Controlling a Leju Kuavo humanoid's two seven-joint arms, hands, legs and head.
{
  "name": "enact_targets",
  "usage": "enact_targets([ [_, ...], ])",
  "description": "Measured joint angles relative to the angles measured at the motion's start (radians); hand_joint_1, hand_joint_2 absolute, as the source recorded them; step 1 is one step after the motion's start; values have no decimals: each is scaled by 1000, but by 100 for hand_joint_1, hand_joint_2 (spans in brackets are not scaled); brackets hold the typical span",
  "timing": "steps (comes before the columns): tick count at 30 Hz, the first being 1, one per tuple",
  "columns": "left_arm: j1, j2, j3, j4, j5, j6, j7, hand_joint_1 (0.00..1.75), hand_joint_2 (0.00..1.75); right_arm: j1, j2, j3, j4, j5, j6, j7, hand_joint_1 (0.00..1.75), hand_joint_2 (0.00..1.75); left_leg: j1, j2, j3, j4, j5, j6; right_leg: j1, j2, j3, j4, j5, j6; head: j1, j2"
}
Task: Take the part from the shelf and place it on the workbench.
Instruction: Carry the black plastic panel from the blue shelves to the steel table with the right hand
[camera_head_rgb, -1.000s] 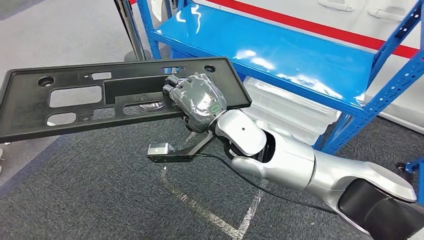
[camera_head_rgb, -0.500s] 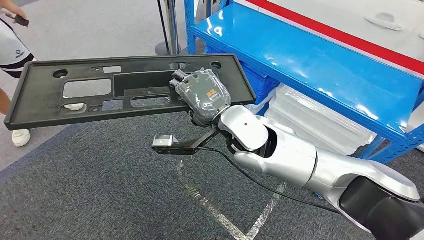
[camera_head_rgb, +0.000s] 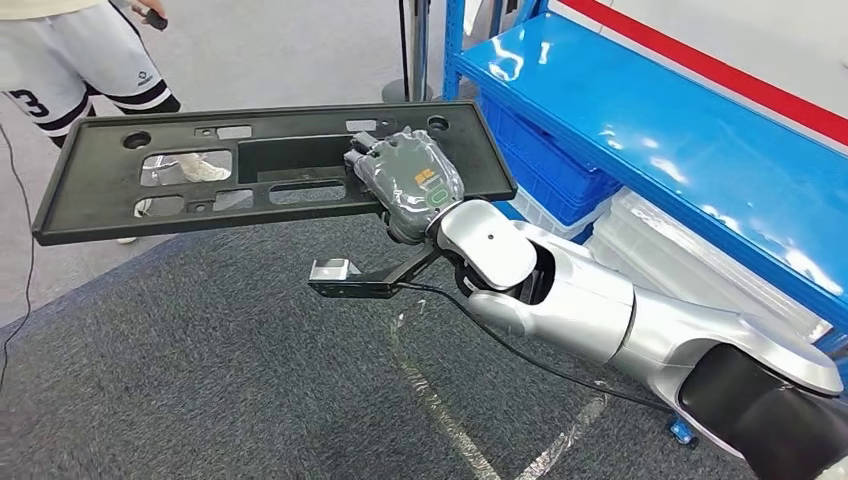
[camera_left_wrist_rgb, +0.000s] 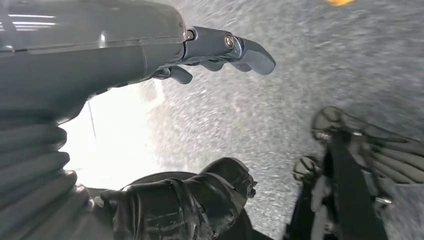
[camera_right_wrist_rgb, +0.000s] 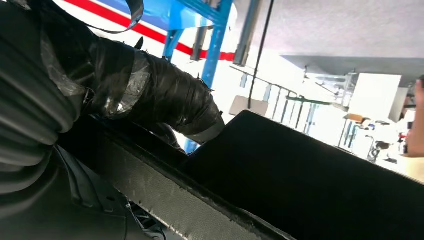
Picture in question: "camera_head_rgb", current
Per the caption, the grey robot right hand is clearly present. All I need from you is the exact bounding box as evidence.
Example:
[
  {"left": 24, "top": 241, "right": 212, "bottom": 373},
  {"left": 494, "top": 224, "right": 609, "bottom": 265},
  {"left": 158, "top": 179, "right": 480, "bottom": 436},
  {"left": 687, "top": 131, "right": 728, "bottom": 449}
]
[{"left": 343, "top": 127, "right": 466, "bottom": 246}]

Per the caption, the black plastic plate part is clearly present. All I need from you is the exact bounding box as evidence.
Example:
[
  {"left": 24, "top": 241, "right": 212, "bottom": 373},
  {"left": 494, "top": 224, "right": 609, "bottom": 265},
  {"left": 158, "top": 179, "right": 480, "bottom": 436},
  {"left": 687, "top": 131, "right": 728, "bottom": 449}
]
[{"left": 31, "top": 100, "right": 518, "bottom": 248}]

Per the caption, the blue metal shelf rack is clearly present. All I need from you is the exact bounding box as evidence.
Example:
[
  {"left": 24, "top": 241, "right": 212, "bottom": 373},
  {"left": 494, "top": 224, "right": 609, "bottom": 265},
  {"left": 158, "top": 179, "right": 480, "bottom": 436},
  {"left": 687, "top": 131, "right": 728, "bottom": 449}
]
[{"left": 442, "top": 0, "right": 848, "bottom": 450}]

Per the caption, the person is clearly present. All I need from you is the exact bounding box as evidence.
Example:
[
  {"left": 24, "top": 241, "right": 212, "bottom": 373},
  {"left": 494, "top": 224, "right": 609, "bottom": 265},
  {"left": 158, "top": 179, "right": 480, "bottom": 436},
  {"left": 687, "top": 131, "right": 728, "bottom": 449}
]
[{"left": 0, "top": 0, "right": 233, "bottom": 246}]

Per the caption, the white plastic tray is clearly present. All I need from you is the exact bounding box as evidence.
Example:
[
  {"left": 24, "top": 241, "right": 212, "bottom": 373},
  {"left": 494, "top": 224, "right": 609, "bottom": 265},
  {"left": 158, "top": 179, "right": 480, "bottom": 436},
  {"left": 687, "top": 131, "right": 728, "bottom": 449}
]
[{"left": 508, "top": 185, "right": 614, "bottom": 241}]

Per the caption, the clear floor tape strip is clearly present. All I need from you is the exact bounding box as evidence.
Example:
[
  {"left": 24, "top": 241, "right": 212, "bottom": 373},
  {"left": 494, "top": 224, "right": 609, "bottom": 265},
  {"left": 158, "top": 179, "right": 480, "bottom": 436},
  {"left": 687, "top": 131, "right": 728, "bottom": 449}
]
[
  {"left": 389, "top": 311, "right": 503, "bottom": 480},
  {"left": 516, "top": 394, "right": 609, "bottom": 480}
]

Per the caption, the long red barrier belt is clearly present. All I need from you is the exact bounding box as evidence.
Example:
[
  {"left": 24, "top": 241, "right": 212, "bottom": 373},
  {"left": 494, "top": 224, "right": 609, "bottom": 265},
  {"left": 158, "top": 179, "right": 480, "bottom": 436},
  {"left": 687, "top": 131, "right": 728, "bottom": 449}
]
[{"left": 559, "top": 0, "right": 848, "bottom": 148}]

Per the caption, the black camera bracket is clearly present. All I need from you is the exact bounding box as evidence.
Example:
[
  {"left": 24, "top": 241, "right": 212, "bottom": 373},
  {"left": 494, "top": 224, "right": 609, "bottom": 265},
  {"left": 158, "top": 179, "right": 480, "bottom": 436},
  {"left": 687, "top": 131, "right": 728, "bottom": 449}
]
[{"left": 307, "top": 245, "right": 445, "bottom": 301}]

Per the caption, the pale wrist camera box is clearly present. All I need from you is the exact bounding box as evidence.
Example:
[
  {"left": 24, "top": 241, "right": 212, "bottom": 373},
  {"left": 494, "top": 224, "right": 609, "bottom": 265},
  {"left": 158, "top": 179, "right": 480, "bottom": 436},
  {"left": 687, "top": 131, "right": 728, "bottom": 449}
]
[{"left": 309, "top": 258, "right": 362, "bottom": 283}]

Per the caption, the black camera cable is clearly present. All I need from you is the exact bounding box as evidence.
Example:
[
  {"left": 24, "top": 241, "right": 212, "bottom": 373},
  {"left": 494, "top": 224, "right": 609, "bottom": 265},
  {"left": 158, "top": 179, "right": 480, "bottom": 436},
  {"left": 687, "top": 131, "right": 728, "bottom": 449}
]
[{"left": 397, "top": 281, "right": 677, "bottom": 415}]

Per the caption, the black floor cable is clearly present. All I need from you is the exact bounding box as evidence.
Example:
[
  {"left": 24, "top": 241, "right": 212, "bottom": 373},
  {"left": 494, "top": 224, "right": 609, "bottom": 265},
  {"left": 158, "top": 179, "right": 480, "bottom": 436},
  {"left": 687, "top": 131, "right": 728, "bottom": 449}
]
[{"left": 0, "top": 122, "right": 36, "bottom": 392}]

